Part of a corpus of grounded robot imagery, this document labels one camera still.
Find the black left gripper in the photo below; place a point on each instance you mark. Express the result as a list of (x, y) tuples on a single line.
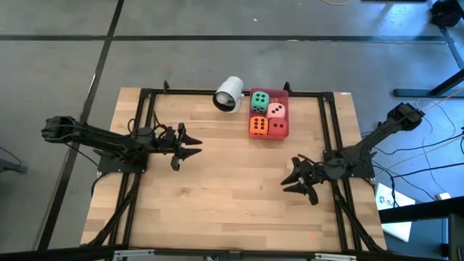
[(167, 141)]

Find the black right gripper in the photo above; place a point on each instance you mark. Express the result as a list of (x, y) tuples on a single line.
[(312, 173)]

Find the large red foam die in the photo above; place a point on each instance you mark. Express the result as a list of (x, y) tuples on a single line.
[(278, 127)]

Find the large orange foam die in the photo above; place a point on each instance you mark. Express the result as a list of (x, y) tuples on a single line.
[(258, 125)]

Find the large pink foam die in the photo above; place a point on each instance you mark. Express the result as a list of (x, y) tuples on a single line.
[(276, 111)]

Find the small orange-red die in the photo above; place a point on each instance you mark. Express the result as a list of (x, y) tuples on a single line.
[(278, 98)]

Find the large teal foam die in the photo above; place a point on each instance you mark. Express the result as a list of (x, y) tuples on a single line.
[(260, 102)]

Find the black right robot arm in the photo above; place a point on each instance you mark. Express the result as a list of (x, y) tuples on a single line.
[(377, 139)]

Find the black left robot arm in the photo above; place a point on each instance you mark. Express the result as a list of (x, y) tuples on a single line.
[(101, 139)]

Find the red translucent plastic bin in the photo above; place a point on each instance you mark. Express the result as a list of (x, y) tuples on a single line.
[(270, 137)]

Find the white box with blue logo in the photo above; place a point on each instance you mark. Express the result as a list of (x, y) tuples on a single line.
[(388, 197)]

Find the black desk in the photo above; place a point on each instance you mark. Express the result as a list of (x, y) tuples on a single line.
[(417, 212)]

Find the white power adapter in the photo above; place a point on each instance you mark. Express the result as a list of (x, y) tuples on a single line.
[(443, 196)]

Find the black table leg stand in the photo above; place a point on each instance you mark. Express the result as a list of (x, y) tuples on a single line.
[(417, 93)]

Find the black rounded object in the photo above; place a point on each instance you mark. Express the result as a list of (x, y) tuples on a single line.
[(447, 12)]

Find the black aluminium table frame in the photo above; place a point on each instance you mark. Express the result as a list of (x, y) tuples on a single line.
[(181, 91)]

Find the black camera mounting beam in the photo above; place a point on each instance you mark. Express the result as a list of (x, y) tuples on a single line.
[(54, 253)]

